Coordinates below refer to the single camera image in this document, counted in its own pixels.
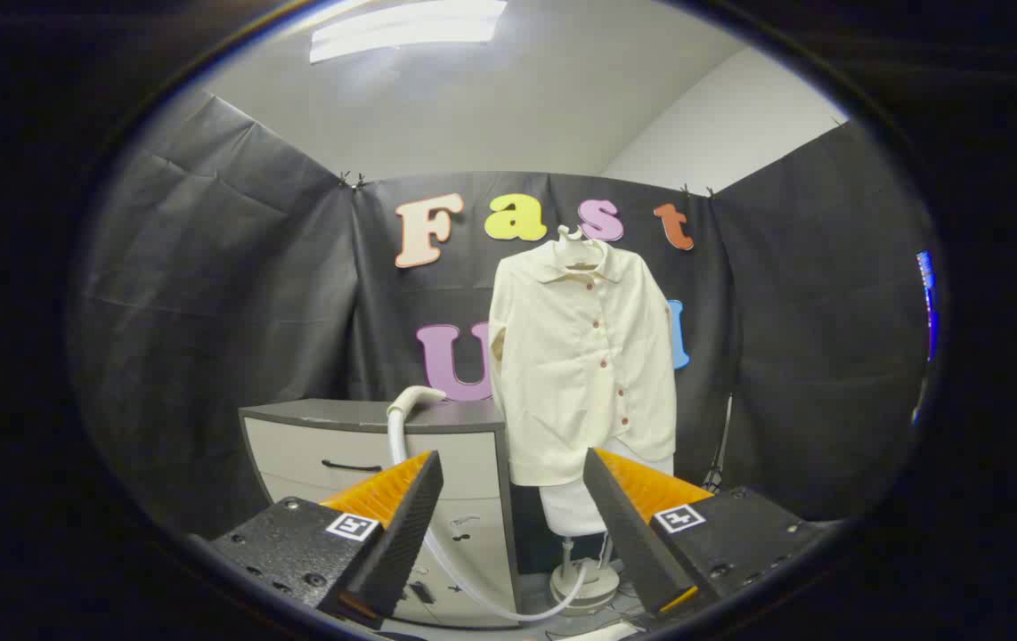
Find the grey drawer cabinet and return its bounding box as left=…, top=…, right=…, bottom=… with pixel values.
left=239, top=398, right=524, bottom=629

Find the blue lit screen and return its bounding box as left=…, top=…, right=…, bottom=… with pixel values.
left=915, top=251, right=940, bottom=361

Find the thin metal stand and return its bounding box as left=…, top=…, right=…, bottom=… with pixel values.
left=704, top=394, right=735, bottom=493

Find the white garment steamer with hose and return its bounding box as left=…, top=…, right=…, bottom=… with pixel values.
left=386, top=385, right=595, bottom=622

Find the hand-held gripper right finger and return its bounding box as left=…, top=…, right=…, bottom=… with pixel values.
left=582, top=448, right=832, bottom=620

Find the black backdrop cloth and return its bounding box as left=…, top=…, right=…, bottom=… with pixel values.
left=72, top=89, right=937, bottom=544

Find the cream button-up shirt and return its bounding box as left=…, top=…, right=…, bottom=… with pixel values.
left=488, top=239, right=679, bottom=487

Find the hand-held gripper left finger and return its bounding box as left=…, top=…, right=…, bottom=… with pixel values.
left=206, top=450, right=445, bottom=629

